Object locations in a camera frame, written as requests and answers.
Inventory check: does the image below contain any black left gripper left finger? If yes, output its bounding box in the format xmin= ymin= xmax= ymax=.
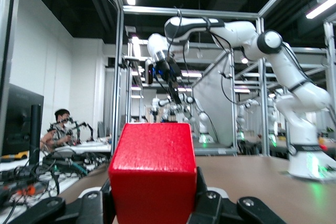
xmin=5 ymin=177 xmax=116 ymax=224

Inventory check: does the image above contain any seated person with glasses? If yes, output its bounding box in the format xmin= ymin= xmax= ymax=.
xmin=40 ymin=108 xmax=77 ymax=148

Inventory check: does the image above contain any red wooden block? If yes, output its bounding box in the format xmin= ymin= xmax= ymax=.
xmin=108 ymin=122 xmax=197 ymax=224

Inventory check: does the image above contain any white partition panel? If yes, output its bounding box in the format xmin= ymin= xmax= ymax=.
xmin=191 ymin=50 xmax=236 ymax=147

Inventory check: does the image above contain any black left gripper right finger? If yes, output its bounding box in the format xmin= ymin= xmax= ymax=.
xmin=187 ymin=166 xmax=287 ymax=224

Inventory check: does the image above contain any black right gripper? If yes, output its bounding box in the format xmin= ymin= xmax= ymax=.
xmin=155 ymin=56 xmax=182 ymax=103

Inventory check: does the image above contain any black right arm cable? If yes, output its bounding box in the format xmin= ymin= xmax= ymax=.
xmin=165 ymin=8 xmax=237 ymax=104

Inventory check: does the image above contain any yellow tool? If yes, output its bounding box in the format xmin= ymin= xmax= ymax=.
xmin=0 ymin=152 xmax=28 ymax=161

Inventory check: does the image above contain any black computer monitor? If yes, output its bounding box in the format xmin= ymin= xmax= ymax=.
xmin=0 ymin=82 xmax=45 ymax=167

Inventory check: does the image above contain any aluminium cage frame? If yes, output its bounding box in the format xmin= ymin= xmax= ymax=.
xmin=104 ymin=0 xmax=336 ymax=156

